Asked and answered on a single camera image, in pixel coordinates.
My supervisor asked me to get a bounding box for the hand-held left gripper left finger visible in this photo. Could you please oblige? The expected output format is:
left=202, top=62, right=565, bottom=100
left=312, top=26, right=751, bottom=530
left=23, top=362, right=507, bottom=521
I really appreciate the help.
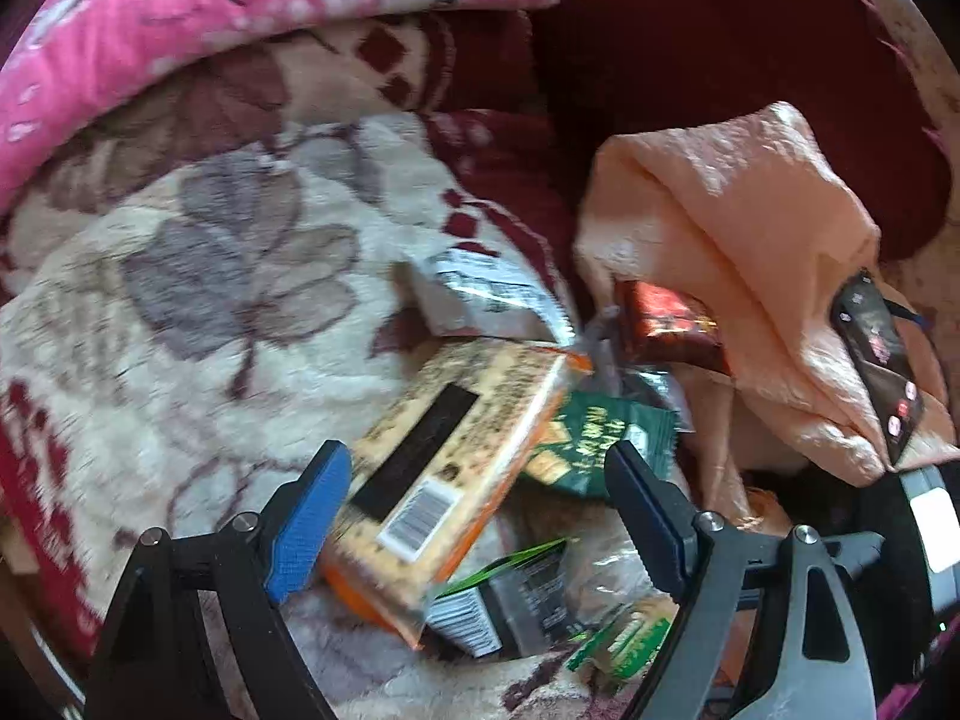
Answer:
left=84, top=441, right=352, bottom=720

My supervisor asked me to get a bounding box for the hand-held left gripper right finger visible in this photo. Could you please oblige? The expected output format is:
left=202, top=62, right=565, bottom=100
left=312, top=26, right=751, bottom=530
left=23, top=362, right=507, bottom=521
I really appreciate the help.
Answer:
left=604, top=441, right=886, bottom=720

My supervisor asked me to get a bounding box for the dark green snack packet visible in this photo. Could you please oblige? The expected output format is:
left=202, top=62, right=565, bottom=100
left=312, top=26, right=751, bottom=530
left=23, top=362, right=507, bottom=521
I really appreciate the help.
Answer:
left=521, top=390, right=680, bottom=500

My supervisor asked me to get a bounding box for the green and white snack packet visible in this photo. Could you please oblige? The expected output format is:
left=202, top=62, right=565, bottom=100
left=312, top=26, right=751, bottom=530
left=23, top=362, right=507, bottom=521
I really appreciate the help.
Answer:
left=566, top=596, right=672, bottom=680

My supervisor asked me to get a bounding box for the black green-edged snack packet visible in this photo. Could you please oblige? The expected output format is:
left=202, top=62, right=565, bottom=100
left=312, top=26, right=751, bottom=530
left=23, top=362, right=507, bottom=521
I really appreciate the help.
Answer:
left=424, top=536, right=593, bottom=661

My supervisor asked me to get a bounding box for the yellow cracker packet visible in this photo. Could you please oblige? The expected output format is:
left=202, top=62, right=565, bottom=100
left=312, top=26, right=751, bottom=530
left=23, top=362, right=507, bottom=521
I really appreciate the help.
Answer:
left=319, top=337, right=593, bottom=646

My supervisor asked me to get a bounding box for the red-brown snack packet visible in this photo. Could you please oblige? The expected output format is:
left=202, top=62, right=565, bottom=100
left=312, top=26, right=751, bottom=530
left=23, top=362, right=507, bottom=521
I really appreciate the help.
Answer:
left=615, top=279, right=728, bottom=372

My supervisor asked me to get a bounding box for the silver snack packet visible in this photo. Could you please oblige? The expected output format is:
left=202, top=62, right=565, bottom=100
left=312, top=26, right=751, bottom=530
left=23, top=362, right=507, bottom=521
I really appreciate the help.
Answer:
left=397, top=247, right=578, bottom=342

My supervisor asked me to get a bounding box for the black smartphone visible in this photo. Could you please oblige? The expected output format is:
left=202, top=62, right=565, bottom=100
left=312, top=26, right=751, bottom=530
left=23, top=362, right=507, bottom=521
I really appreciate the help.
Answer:
left=829, top=270, right=925, bottom=466

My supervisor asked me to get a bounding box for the floral plush blanket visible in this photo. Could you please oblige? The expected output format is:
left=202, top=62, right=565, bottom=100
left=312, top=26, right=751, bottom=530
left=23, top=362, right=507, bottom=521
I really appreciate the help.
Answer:
left=0, top=11, right=676, bottom=720

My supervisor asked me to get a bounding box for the peach cloth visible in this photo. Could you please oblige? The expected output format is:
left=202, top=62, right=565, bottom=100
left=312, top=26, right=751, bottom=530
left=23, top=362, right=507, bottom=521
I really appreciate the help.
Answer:
left=574, top=101, right=960, bottom=533

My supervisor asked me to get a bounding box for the dark red cloth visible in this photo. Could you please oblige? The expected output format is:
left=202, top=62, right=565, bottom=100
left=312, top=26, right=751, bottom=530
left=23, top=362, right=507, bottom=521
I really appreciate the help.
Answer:
left=525, top=0, right=953, bottom=263

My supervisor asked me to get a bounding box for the pink printed pillow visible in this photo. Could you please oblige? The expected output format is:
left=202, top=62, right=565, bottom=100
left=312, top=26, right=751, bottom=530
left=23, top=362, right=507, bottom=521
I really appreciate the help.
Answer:
left=0, top=0, right=571, bottom=211

